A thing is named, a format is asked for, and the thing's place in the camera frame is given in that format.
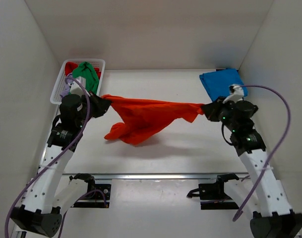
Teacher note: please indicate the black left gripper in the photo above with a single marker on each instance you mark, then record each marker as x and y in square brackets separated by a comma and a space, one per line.
[103, 104]

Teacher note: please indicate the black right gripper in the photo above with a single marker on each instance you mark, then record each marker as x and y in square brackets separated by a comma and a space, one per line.
[211, 109]

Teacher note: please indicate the orange t shirt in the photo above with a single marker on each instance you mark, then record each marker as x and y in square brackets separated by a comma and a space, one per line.
[143, 118]

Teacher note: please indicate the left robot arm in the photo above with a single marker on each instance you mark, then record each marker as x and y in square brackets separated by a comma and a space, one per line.
[42, 210]

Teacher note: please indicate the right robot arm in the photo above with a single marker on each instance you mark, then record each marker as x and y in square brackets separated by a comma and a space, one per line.
[265, 203]

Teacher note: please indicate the folded blue t shirt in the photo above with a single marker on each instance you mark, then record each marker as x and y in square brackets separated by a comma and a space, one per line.
[217, 83]

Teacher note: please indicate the lilac t shirt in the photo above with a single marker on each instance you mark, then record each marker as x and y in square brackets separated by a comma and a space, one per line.
[65, 91]

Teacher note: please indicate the green t shirt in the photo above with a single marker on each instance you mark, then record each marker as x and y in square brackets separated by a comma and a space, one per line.
[87, 71]

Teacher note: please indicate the white plastic basket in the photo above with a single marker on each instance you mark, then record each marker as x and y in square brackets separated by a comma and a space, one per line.
[62, 80]

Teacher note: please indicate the red t shirt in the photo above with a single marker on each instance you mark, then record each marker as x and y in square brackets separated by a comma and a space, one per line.
[70, 66]

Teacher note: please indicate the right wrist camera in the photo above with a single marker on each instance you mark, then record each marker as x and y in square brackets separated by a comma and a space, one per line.
[236, 94]

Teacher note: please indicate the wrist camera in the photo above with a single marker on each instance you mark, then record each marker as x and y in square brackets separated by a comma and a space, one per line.
[236, 94]
[75, 88]

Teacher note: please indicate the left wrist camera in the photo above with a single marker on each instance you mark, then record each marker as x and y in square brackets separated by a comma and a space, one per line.
[75, 88]

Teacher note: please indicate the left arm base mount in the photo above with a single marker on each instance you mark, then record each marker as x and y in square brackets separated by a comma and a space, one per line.
[98, 194]

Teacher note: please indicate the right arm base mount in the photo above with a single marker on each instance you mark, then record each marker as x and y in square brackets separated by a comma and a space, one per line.
[212, 195]

